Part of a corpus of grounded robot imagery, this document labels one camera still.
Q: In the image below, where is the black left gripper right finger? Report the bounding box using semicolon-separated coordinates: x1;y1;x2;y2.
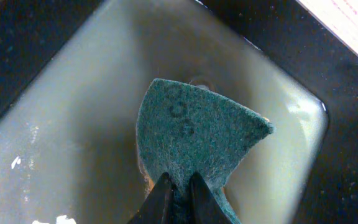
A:
189;172;232;224

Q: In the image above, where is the black rectangular water tray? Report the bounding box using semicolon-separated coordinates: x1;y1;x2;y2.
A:
0;1;358;223

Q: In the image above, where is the green yellow sponge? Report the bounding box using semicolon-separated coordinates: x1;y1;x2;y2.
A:
136;78;275;223

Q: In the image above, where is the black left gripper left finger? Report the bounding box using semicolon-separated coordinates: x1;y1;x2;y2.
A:
127;172;176;224

